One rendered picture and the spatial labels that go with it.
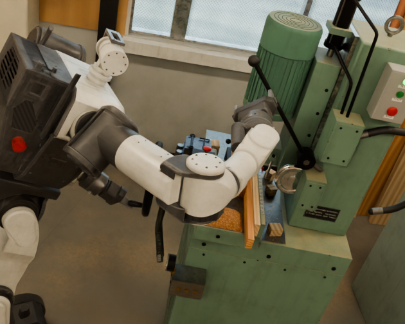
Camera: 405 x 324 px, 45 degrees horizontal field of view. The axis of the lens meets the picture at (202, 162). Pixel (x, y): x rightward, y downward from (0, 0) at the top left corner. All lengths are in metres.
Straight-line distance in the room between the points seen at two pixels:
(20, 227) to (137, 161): 0.54
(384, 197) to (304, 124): 1.79
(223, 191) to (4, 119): 0.54
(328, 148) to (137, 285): 1.35
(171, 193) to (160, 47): 1.98
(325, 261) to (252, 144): 0.82
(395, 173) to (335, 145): 1.75
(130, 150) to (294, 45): 0.67
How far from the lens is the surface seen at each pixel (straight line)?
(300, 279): 1.87
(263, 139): 1.11
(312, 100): 1.59
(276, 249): 1.75
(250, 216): 1.58
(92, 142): 1.08
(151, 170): 0.96
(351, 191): 1.76
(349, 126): 1.51
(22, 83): 1.16
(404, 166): 3.25
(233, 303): 1.96
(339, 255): 1.81
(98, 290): 2.49
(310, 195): 1.62
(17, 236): 1.45
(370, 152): 1.68
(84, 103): 1.18
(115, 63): 1.24
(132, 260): 2.64
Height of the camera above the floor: 1.93
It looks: 34 degrees down
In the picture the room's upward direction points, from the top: 14 degrees clockwise
